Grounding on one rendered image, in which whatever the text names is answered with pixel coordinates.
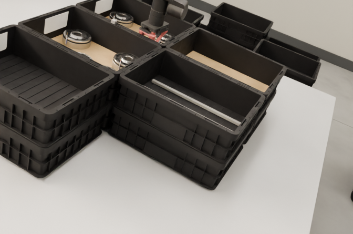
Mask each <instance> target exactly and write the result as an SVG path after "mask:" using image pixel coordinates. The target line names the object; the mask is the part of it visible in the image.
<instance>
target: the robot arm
mask: <svg viewBox="0 0 353 234"><path fill-rule="evenodd" d="M166 12H167V14H168V15H170V16H173V17H175V18H177V19H180V20H184V18H185V16H186V14H187V12H188V1H187V0H153V2H152V7H151V11H150V15H149V19H148V20H146V21H144V22H141V27H139V33H140V34H142V35H147V36H148V37H149V38H150V39H152V40H155V37H156V35H155V33H157V34H161V35H160V36H159V37H158V39H157V40H156V42H159V40H160V39H161V38H162V37H163V36H164V35H165V34H166V33H167V32H168V28H167V27H169V23H167V22H165V21H164V19H165V15H166ZM148 29H150V30H148Z"/></svg>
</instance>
